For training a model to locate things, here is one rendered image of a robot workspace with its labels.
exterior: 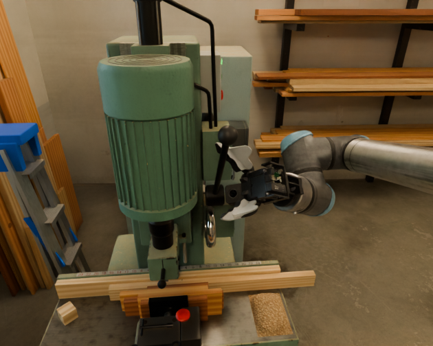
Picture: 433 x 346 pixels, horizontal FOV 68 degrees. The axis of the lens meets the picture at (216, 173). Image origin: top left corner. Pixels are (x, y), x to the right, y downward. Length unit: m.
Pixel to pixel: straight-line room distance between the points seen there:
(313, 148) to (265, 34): 2.17
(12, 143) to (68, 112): 1.83
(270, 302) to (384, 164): 0.43
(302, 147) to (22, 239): 1.77
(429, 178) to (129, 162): 0.54
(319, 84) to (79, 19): 1.97
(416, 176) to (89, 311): 0.81
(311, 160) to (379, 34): 2.50
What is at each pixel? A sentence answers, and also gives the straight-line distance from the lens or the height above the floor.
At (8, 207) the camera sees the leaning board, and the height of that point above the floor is 0.61.
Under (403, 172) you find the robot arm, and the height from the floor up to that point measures 1.31.
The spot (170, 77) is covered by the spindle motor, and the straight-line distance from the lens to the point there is 0.57.
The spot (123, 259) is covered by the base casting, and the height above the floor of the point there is 0.80.
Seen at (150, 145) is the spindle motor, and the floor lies 1.37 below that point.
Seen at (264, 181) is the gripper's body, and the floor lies 1.28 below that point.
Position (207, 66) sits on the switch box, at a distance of 0.92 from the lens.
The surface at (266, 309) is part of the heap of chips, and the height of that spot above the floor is 0.93.
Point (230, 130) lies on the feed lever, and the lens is 0.54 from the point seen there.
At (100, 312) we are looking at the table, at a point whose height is 0.90.
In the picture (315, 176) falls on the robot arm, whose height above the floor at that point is 1.22.
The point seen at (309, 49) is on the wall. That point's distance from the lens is 3.05.
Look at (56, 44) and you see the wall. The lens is 3.15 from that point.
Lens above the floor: 1.59
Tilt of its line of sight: 27 degrees down
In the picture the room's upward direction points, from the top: straight up
